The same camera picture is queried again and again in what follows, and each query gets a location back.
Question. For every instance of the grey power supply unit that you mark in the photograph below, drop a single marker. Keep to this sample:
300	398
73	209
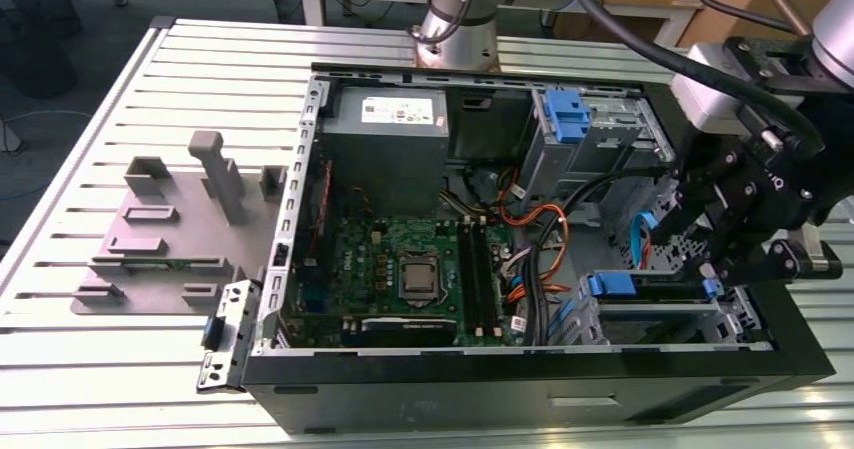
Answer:
380	169

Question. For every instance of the black office chair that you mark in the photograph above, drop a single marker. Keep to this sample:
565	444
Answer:
40	59

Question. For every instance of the silver CPU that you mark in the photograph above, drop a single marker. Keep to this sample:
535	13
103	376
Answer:
416	275

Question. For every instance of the blue drive cage latch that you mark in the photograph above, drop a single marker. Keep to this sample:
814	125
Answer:
563	114

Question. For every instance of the black graphics card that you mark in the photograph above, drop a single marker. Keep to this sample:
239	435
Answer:
407	328

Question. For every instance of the green motherboard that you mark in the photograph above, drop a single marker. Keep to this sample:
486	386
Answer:
414	229

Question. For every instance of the grey parts rack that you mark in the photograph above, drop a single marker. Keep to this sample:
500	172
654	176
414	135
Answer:
194	239

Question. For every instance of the grey metal drive cage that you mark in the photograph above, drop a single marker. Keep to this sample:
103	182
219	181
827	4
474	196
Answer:
574	166

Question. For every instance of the metal card retainer bracket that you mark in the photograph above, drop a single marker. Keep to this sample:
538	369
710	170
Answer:
234	309

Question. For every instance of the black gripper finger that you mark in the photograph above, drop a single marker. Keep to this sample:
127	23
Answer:
707	194
750	261

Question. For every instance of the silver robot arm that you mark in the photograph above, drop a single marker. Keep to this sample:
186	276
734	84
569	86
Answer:
460	34

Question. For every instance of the CPU socket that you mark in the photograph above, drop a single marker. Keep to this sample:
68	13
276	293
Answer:
419	301

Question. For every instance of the blue bracket latch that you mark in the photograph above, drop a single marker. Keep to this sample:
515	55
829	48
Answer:
214	333

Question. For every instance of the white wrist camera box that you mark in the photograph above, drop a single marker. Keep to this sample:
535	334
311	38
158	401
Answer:
701	104

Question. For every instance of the metal disk bay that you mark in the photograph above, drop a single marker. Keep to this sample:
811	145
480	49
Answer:
667	310

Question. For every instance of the black RAM slot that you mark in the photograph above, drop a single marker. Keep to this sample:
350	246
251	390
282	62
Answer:
467	274

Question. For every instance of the black wrist mounting bracket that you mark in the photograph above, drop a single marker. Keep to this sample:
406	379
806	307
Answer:
750	49

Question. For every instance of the green RAM stick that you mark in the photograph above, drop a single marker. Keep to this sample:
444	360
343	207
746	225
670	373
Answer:
160	264

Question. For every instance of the hard disk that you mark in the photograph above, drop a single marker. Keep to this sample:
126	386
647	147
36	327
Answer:
610	284

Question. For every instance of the black PC case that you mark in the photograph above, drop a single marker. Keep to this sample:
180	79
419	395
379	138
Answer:
467	399

